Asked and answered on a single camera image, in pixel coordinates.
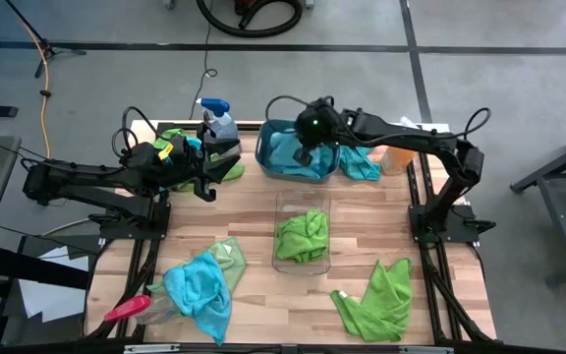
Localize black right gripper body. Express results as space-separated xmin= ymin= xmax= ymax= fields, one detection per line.
xmin=292 ymin=95 xmax=346 ymax=167

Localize black aluminium table frame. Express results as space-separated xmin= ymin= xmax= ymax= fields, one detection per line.
xmin=84 ymin=120 xmax=498 ymax=354

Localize blue trigger spray bottle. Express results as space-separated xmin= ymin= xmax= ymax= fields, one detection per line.
xmin=195 ymin=96 xmax=243 ymax=144

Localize black floor cable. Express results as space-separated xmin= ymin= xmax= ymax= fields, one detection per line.
xmin=188 ymin=0 xmax=219 ymax=122

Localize yellow extension cable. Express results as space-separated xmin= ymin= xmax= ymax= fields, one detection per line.
xmin=17 ymin=19 xmax=53 ymax=159

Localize black equipment stand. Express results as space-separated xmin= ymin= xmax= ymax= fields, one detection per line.
xmin=0 ymin=234 xmax=102 ymax=354

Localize red trigger clear spray bottle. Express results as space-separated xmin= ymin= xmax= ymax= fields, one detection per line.
xmin=103 ymin=294 xmax=181 ymax=325

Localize silver metal bracket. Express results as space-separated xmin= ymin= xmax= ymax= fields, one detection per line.
xmin=123 ymin=343 xmax=181 ymax=354
xmin=399 ymin=346 xmax=455 ymax=354

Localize black vacuum hose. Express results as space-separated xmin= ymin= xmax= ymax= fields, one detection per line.
xmin=195 ymin=0 xmax=304 ymax=39

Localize pale green microfiber towel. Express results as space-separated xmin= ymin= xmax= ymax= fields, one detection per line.
xmin=146 ymin=236 xmax=248 ymax=299

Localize clear plastic bin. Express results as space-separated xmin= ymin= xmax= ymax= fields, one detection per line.
xmin=271 ymin=189 xmax=333 ymax=275

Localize dark metal desk frame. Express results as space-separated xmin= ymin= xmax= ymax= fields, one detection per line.
xmin=508 ymin=122 xmax=566 ymax=287

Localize black tripod stand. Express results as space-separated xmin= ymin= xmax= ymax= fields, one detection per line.
xmin=2 ymin=0 xmax=87 ymax=80

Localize vacuum cleaner body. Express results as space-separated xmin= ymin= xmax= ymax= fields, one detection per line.
xmin=233 ymin=0 xmax=264 ymax=17

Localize white paper sheets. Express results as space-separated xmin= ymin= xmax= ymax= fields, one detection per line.
xmin=17 ymin=245 xmax=91 ymax=324

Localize teal plastic basket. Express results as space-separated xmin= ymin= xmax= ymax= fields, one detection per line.
xmin=255 ymin=119 xmax=342 ymax=185

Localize orange spray bottle white trigger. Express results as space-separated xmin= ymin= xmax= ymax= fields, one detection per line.
xmin=379 ymin=116 xmax=420 ymax=177

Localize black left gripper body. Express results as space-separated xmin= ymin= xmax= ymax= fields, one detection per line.
xmin=162 ymin=122 xmax=218 ymax=203

